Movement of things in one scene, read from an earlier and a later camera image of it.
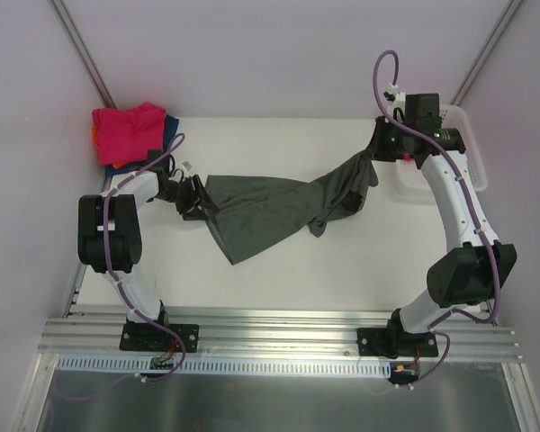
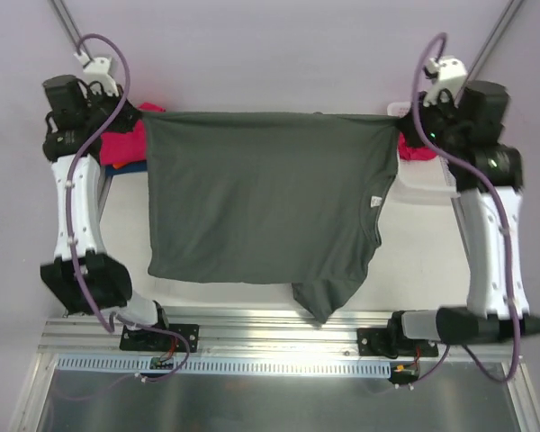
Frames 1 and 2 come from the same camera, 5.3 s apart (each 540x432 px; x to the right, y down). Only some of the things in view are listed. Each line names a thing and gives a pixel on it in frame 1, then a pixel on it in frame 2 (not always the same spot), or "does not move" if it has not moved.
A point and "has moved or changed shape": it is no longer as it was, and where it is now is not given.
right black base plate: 394,344 does not move
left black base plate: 148,337 does not move
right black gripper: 382,139 -> 414,124
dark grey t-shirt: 249,213 has moved or changed shape
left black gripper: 191,196 -> 122,113
